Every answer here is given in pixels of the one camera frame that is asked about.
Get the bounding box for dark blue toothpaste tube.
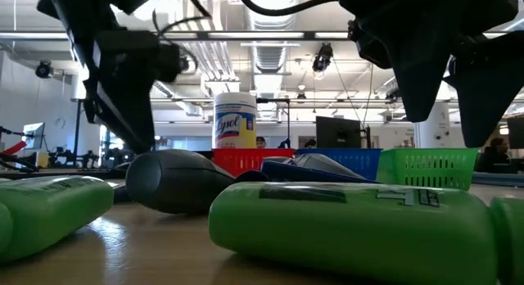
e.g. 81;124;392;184
260;160;380;184

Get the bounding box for black support post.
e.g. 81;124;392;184
72;98;83;168

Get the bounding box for black ceiling spotlight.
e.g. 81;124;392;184
34;60;54;79

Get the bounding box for blue plastic basket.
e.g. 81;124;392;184
295;147;384;182

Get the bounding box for red plastic basket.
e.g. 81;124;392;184
211;147;296;178

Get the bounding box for thin black wires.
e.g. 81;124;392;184
151;0;214;73

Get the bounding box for grey flat toiletry pack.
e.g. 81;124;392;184
261;152;364;180

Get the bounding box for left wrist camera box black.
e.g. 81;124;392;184
94;30;192;84

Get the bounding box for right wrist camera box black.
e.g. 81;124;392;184
347;19;393;70

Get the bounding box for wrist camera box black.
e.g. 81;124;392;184
94;30;192;84
347;19;393;70

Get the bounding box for silver-framed computer monitor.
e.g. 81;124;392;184
22;121;46;151

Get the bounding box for black computer monitor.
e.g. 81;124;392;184
315;115;363;149

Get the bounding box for silver ventilation duct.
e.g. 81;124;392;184
245;0;300;75

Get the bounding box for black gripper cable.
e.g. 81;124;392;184
233;0;341;17

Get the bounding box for black deodorant bottle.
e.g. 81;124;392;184
125;148;269;215

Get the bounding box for white round pillar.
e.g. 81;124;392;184
413;101;454;149

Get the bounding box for green plastic basket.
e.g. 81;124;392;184
375;147;480;192

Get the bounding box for green toiletry bottle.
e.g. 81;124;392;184
208;181;524;285
0;176;115;264

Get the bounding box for overhead frame beam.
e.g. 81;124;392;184
0;29;524;42

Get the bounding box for overhead black camera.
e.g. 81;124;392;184
311;43;335;73

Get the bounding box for Lysol wipes canister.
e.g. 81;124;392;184
212;91;258;150

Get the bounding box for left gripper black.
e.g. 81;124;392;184
36;0;173;154

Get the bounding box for dark computer monitor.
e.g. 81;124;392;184
507;116;524;150

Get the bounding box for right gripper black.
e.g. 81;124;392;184
339;0;524;149

